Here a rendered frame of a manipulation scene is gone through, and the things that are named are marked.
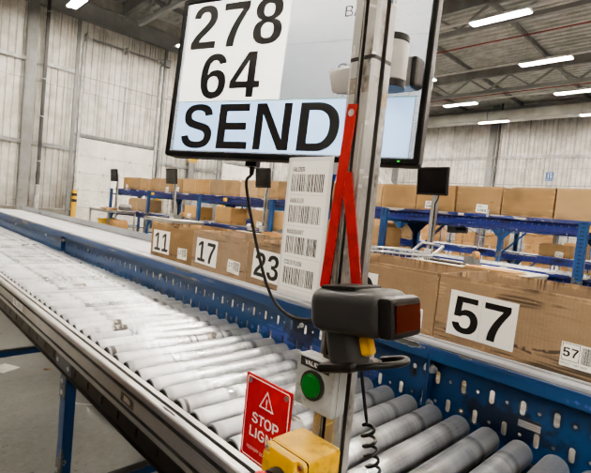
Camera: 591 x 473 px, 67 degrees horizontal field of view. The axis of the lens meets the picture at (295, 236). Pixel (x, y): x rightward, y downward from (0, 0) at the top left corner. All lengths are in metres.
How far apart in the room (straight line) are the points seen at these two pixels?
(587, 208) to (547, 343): 4.67
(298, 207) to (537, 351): 0.67
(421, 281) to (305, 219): 0.63
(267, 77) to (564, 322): 0.77
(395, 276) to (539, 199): 4.69
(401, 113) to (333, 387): 0.40
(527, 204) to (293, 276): 5.34
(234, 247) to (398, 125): 1.16
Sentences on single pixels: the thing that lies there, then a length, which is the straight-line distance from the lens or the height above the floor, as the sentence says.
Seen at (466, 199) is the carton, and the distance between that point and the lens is 6.18.
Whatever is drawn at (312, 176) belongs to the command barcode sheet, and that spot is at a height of 1.22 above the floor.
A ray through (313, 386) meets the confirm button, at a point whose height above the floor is 0.95.
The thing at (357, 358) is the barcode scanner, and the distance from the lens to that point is 0.52.
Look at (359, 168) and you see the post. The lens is 0.57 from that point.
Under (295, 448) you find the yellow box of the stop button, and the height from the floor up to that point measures 0.88.
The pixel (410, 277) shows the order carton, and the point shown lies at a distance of 1.22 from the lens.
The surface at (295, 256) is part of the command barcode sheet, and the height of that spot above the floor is 1.10.
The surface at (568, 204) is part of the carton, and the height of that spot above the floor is 1.56.
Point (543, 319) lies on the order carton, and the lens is 1.10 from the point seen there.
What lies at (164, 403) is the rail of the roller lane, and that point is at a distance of 1.04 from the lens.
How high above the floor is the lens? 1.16
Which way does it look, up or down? 3 degrees down
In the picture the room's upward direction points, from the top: 6 degrees clockwise
